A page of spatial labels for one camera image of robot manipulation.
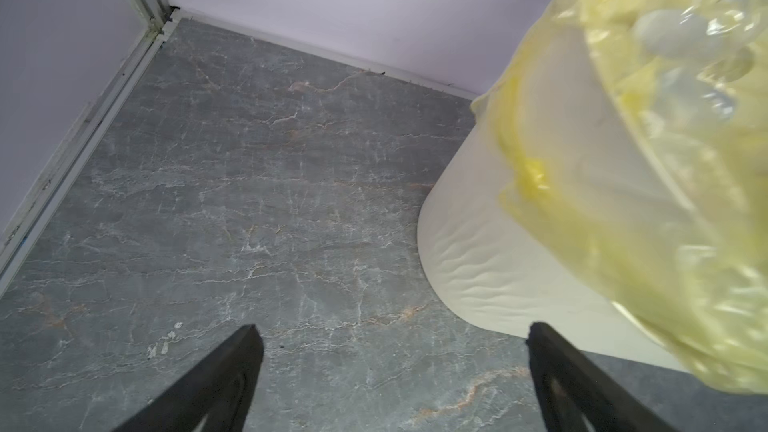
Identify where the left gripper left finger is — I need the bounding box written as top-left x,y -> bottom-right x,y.
116,324 -> 264,431

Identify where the cream plastic waste bin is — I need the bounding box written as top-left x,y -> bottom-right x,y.
416,23 -> 691,373

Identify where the Pepsi water bottle blue label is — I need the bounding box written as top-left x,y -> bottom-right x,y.
632,0 -> 767,128

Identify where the yellow bin liner bag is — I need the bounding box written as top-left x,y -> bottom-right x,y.
472,0 -> 767,394

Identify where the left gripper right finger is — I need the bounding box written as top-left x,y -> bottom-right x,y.
527,322 -> 674,432

